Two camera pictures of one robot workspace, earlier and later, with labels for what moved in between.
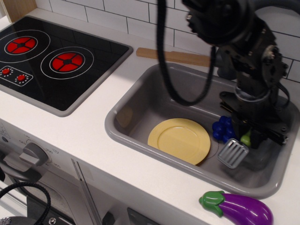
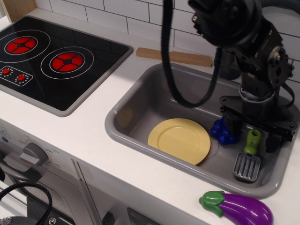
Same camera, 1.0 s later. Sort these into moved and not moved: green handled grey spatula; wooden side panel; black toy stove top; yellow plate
Moved: green handled grey spatula
Not moved: yellow plate; black toy stove top; wooden side panel
